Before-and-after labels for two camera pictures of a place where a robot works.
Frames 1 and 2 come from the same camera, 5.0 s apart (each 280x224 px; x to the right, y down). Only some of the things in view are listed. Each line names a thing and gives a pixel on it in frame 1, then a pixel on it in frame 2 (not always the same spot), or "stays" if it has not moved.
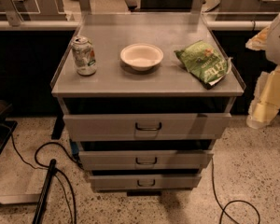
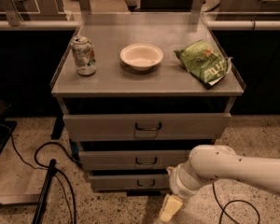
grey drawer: (144, 182) stays
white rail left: (34, 25) stays
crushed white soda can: (84, 55) stays
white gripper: (279, 42) to (177, 182)
